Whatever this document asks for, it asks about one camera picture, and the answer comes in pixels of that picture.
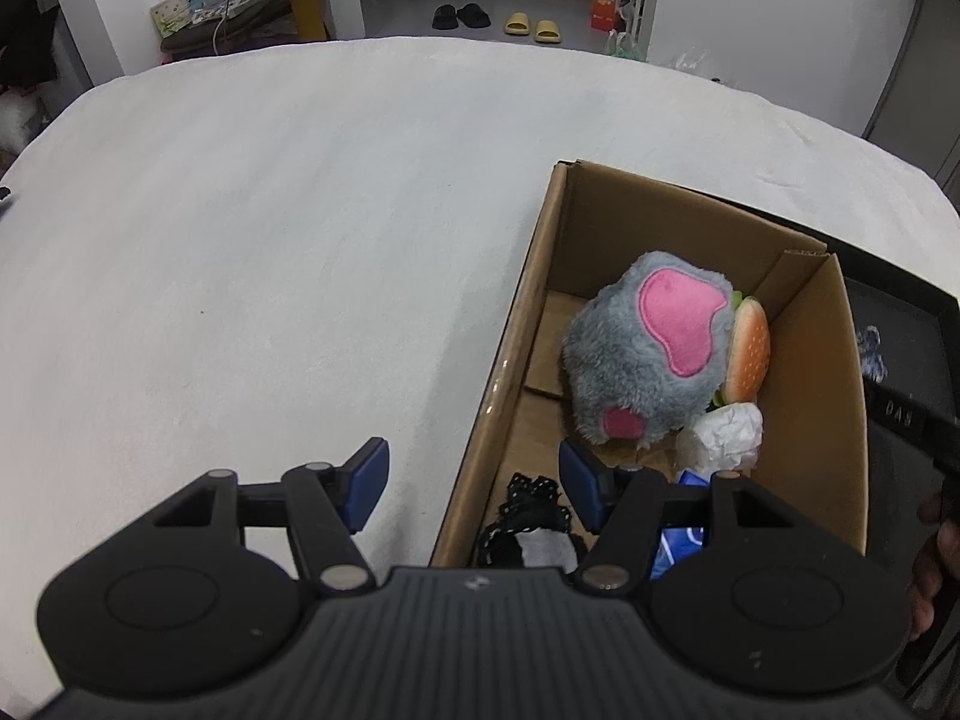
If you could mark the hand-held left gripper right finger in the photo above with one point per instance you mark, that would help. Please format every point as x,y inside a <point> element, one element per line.
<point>581,484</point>

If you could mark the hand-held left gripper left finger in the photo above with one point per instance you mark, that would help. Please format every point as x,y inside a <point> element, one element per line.
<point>364,484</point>

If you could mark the black lace cloth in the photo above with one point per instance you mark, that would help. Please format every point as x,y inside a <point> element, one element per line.
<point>529,514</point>

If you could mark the black shallow tray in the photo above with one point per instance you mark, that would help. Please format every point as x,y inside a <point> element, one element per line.
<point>900,330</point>

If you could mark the brown cardboard box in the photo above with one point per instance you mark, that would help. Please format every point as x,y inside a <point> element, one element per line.
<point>814,420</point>

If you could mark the blue packet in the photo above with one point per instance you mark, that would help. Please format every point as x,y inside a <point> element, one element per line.
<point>679,544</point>

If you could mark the grey fluffy paw plush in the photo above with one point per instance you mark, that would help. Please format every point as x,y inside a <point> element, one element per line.
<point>637,367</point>

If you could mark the white soft ball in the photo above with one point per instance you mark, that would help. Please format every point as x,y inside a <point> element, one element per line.
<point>720,435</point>

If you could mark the burger plush toy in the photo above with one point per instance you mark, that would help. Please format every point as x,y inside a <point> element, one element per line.
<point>748,352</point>

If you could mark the person's right hand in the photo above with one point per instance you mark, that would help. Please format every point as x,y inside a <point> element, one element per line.
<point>934,570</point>

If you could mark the blue white cloth item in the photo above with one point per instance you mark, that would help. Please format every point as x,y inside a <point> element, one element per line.
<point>872,352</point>

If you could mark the dark grey cabinet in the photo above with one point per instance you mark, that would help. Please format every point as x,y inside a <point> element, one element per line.
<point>922,52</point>

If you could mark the clear plastic bag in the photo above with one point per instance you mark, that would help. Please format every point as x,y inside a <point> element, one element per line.
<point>690,64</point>

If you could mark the green plastic bag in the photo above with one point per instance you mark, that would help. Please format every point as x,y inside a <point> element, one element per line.
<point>626,46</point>

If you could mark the yellow slipper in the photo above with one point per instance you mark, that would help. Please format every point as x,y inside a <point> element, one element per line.
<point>548,32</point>
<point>517,24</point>

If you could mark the black slipper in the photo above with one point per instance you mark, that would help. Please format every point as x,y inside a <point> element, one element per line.
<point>473,15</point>
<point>445,17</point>

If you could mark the orange cardboard carton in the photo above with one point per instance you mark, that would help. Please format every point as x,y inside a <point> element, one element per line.
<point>606,4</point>

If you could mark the pile of household clutter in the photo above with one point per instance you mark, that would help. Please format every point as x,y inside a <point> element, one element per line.
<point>214,7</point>

